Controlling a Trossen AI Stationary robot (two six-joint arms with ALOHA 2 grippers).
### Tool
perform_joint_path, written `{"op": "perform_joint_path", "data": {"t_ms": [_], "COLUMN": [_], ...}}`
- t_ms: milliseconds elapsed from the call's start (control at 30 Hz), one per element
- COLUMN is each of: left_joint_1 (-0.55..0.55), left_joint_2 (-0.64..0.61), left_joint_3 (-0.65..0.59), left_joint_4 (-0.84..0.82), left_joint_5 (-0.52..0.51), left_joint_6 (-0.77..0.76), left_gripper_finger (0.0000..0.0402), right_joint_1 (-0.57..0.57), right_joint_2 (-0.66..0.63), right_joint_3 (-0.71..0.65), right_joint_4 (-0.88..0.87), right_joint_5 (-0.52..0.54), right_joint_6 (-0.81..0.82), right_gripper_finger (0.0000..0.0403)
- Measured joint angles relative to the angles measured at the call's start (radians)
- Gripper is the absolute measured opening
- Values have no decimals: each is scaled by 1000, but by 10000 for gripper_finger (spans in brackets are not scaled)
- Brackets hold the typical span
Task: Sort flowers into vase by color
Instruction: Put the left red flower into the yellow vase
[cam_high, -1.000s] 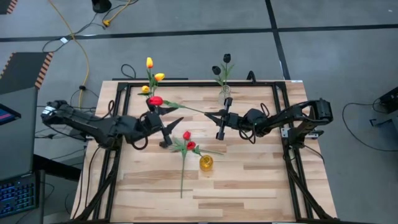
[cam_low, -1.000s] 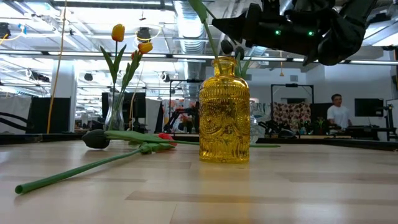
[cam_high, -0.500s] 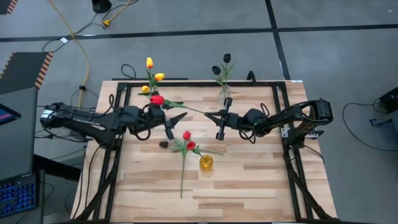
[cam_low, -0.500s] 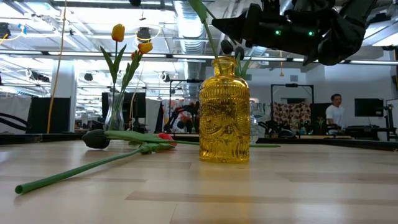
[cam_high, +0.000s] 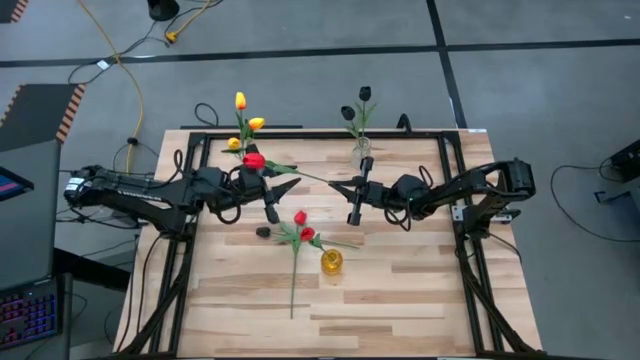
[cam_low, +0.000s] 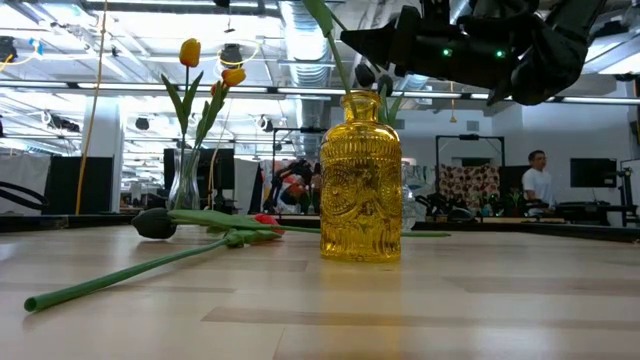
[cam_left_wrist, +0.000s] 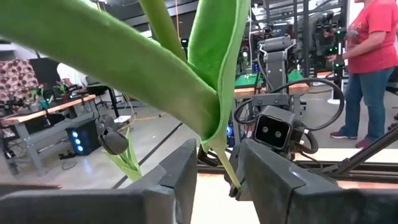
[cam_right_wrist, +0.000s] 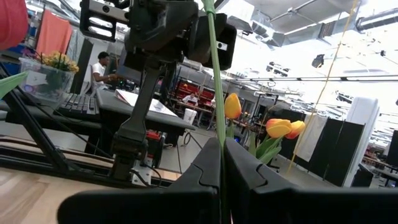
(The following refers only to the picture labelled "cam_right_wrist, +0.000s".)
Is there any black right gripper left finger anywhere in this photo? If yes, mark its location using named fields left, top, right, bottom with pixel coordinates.
left=57, top=138, right=223, bottom=224

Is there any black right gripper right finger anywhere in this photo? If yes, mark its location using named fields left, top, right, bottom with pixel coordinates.
left=224, top=137, right=398, bottom=224

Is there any red artificial tulip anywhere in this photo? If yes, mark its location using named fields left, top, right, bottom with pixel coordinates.
left=0, top=0, right=29, bottom=100
left=200, top=0, right=233, bottom=224

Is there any silver mounting plate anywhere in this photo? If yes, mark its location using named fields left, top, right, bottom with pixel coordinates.
left=131, top=156, right=154, bottom=187

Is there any black partition panel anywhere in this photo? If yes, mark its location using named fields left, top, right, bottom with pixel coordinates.
left=306, top=116, right=365, bottom=188

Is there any white hanging cloth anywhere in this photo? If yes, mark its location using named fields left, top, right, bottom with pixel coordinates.
left=293, top=113, right=328, bottom=163

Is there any red tool case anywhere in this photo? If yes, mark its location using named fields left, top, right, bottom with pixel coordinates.
left=145, top=129, right=164, bottom=151

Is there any person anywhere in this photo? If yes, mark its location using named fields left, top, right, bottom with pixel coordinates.
left=91, top=51, right=121, bottom=91
left=181, top=91, right=200, bottom=105

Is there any white booklet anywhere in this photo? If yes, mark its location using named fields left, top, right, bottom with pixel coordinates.
left=114, top=88, right=178, bottom=118

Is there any red storage rack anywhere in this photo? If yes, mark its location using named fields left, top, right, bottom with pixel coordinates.
left=174, top=79, right=216, bottom=108

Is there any grey patterned cloth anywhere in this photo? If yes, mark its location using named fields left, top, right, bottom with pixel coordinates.
left=66, top=29, right=86, bottom=63

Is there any grey side desk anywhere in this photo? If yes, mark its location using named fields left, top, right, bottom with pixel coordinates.
left=0, top=88, right=196, bottom=147

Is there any white waste bin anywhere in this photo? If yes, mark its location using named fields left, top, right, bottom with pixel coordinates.
left=182, top=108, right=198, bottom=126

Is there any white pillar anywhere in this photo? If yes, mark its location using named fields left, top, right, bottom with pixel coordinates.
left=344, top=96, right=381, bottom=188

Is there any yellow flower bunch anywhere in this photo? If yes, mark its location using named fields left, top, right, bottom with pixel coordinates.
left=40, top=50, right=80, bottom=74

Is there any red hanging cloth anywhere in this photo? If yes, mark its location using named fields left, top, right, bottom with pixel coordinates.
left=35, top=9, right=73, bottom=57

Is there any black backlit keyboard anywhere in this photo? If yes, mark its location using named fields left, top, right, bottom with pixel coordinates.
left=57, top=92, right=101, bottom=115

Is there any black ceiling spotlight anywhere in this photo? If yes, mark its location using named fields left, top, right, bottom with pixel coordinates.
left=311, top=53, right=326, bottom=69

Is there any yellow hanging cable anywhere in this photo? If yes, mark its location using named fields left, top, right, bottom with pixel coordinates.
left=285, top=0, right=361, bottom=175

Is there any black aluminium table frame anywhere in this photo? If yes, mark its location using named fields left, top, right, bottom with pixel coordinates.
left=0, top=62, right=184, bottom=189

